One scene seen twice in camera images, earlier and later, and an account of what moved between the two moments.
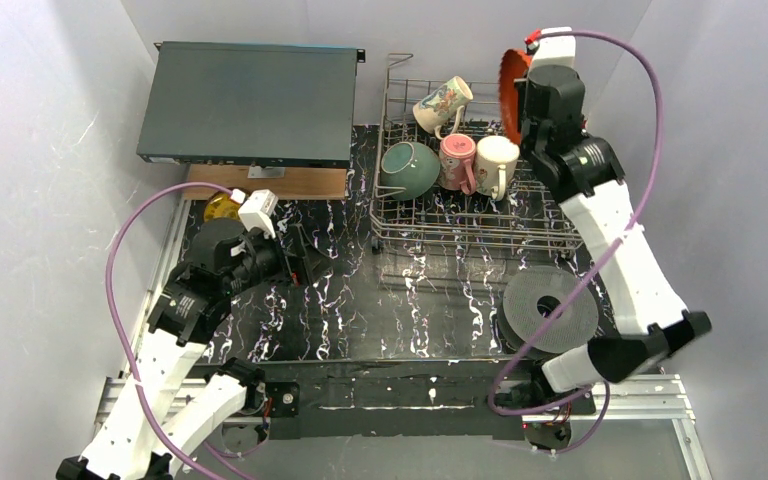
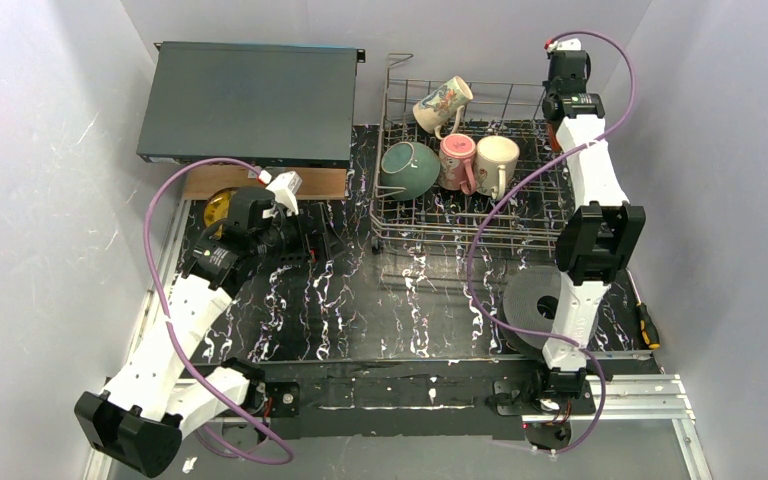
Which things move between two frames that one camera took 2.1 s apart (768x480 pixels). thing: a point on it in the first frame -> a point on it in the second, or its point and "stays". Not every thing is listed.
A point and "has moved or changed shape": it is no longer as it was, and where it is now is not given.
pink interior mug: x=456 y=170 stays
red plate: x=513 y=65 has moved or changed shape
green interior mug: x=496 y=161 stays
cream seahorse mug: x=439 y=112 stays
